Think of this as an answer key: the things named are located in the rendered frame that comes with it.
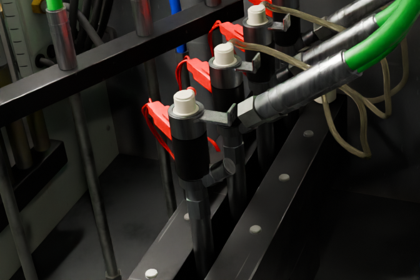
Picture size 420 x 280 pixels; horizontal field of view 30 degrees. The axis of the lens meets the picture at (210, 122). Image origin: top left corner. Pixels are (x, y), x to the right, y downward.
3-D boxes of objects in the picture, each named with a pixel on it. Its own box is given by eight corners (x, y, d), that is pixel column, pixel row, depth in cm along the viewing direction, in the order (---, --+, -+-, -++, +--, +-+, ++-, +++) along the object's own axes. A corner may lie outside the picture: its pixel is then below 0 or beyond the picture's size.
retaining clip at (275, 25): (290, 25, 71) (290, 12, 71) (284, 33, 70) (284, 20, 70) (257, 22, 73) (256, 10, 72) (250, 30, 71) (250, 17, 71)
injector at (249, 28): (298, 216, 80) (289, 30, 69) (253, 208, 82) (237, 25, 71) (306, 200, 83) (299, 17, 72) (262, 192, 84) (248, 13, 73)
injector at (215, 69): (272, 267, 74) (259, 72, 63) (224, 257, 76) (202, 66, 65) (282, 249, 76) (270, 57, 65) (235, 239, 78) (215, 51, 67)
